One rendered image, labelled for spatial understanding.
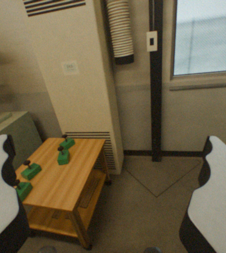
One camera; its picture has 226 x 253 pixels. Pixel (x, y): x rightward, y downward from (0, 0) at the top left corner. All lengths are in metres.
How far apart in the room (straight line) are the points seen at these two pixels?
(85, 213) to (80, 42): 1.23
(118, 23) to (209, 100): 1.00
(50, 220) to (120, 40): 1.41
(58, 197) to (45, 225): 0.42
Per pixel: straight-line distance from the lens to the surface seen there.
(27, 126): 1.93
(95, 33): 1.24
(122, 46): 1.31
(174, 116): 1.69
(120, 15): 1.32
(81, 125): 1.50
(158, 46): 1.41
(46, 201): 1.08
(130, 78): 1.54
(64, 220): 1.40
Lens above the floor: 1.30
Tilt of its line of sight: 30 degrees down
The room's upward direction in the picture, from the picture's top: 9 degrees counter-clockwise
